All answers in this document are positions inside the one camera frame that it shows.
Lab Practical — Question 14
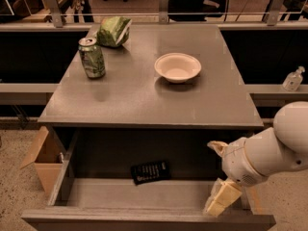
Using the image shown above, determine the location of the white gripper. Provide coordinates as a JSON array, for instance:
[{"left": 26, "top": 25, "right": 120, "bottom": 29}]
[{"left": 203, "top": 138, "right": 268, "bottom": 217}]

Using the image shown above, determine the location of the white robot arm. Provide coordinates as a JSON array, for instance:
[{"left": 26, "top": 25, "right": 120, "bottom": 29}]
[{"left": 203, "top": 101, "right": 308, "bottom": 217}]

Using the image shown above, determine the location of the grey open top drawer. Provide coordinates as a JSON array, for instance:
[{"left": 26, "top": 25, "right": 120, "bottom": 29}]
[{"left": 22, "top": 128, "right": 275, "bottom": 231}]

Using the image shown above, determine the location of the white paper bowl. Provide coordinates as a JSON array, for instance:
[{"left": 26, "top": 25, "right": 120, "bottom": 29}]
[{"left": 154, "top": 53, "right": 201, "bottom": 84}]

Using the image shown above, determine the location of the metal railing with posts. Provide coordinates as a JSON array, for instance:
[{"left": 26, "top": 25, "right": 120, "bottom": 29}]
[{"left": 0, "top": 0, "right": 308, "bottom": 27}]

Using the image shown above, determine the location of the green soda can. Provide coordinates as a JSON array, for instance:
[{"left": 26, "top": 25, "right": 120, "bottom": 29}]
[{"left": 78, "top": 37, "right": 105, "bottom": 79}]

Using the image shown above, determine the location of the black office chair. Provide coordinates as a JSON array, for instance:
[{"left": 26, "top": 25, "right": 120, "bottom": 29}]
[{"left": 167, "top": 0, "right": 226, "bottom": 21}]

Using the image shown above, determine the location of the brown cardboard box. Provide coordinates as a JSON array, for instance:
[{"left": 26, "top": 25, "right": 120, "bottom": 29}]
[{"left": 20, "top": 126, "right": 65, "bottom": 197}]

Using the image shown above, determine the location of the green chip bag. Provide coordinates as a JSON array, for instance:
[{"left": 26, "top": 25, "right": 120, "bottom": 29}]
[{"left": 96, "top": 16, "right": 132, "bottom": 48}]

